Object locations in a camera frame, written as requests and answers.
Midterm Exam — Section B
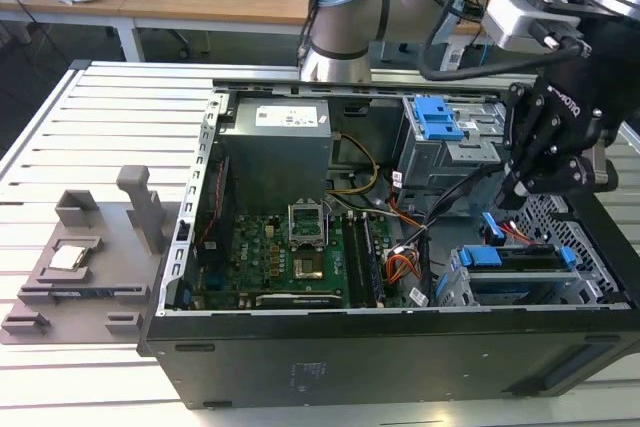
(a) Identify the black graphics card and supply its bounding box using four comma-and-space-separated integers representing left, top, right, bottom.
253, 290, 347, 310

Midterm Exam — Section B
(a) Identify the blue drive latch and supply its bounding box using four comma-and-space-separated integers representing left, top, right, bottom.
412, 95, 467, 144

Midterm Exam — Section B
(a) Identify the black wire bundle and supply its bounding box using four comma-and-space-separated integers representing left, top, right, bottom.
388, 156, 507, 309

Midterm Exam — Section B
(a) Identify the CPU socket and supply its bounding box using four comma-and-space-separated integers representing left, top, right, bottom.
291, 255, 327, 282

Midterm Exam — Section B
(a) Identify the green motherboard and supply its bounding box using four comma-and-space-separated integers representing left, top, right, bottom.
192, 210, 397, 311

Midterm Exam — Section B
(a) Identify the black camera cable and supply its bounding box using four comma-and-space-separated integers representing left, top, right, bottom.
417, 0, 592, 84

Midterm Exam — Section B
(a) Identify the black open PC case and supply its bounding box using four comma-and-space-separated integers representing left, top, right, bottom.
137, 78, 640, 411

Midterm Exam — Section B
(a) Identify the yellow wire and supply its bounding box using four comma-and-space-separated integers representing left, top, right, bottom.
329, 132, 380, 195

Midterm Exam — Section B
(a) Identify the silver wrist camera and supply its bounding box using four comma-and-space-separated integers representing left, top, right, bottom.
483, 0, 589, 52

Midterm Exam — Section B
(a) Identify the grey power supply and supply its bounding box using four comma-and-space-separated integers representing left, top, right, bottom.
216, 98, 335, 209

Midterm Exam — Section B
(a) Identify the orange wire bunch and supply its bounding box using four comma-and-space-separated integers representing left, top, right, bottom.
386, 253, 422, 284

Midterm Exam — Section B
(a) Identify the hard disk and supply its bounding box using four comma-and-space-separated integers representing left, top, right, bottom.
460, 243, 577, 277

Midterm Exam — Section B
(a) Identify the dark RAM stick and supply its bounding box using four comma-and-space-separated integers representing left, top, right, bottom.
48, 287, 143, 298

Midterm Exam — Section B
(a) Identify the wire with blue connector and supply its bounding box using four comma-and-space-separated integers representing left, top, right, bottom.
481, 211, 507, 249

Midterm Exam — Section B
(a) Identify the metal drive cage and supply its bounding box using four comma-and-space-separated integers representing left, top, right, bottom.
391, 94, 512, 204

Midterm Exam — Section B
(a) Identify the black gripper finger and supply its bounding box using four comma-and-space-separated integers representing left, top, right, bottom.
499, 81, 559, 209
514, 155, 619, 197

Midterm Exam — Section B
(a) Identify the red wire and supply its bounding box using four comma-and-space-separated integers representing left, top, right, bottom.
503, 220, 534, 246

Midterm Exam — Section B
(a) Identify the silver CPU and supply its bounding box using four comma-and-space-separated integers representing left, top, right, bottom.
48, 245, 87, 272

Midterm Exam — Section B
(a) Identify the metal disk bay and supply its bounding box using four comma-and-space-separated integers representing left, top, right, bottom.
433, 240, 627, 309

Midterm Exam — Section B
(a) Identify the metal socket cover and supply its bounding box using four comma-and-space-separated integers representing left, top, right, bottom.
287, 200, 327, 250

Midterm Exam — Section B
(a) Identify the grey parts rack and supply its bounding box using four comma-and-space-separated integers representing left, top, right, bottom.
0, 164, 175, 347

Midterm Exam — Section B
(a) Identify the thin metal locking lever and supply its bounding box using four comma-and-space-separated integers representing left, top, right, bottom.
320, 196, 333, 250

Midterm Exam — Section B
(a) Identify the wooden desk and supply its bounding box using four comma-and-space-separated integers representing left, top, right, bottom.
0, 0, 361, 64

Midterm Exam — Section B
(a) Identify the black RAM slot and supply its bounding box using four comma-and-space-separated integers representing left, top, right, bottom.
348, 215, 371, 308
341, 215, 363, 309
357, 214, 380, 306

